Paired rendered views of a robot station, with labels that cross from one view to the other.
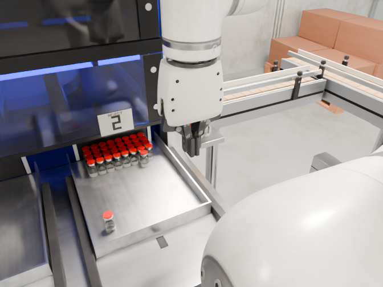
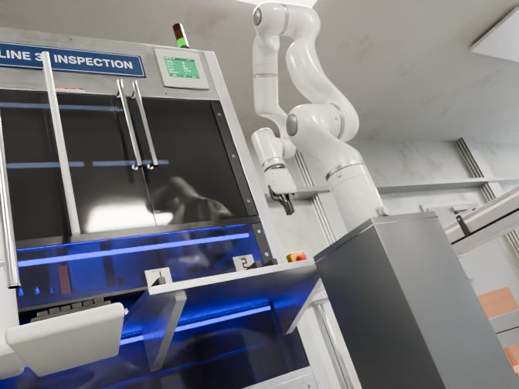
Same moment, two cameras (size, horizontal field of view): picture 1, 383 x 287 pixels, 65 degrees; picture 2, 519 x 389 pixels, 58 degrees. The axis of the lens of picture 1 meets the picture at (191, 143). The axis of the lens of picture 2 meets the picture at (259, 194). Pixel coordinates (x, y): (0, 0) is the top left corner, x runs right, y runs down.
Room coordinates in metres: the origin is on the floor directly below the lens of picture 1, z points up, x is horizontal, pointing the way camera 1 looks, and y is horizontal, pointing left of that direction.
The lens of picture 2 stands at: (-1.06, 0.32, 0.58)
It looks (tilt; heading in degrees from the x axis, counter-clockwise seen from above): 22 degrees up; 351
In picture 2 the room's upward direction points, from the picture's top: 19 degrees counter-clockwise
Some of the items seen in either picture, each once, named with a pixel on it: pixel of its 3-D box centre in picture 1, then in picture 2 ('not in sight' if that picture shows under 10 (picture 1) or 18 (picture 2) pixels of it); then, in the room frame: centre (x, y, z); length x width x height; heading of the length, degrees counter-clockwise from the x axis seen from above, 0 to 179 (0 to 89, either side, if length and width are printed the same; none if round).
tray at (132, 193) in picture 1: (132, 180); not in sight; (0.57, 0.15, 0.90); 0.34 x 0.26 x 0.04; 27
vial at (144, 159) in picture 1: (144, 158); not in sight; (0.66, 0.13, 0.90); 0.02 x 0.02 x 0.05
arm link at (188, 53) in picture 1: (192, 45); (274, 167); (0.44, 0.00, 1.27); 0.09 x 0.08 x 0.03; 117
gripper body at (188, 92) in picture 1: (191, 86); (279, 181); (0.44, 0.00, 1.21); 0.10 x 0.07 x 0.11; 117
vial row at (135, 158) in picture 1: (121, 159); not in sight; (0.65, 0.19, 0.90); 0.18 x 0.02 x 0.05; 117
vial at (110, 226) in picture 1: (109, 222); not in sight; (0.44, 0.17, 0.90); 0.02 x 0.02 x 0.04
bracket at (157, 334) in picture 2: not in sight; (166, 336); (0.32, 0.49, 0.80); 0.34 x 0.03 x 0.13; 27
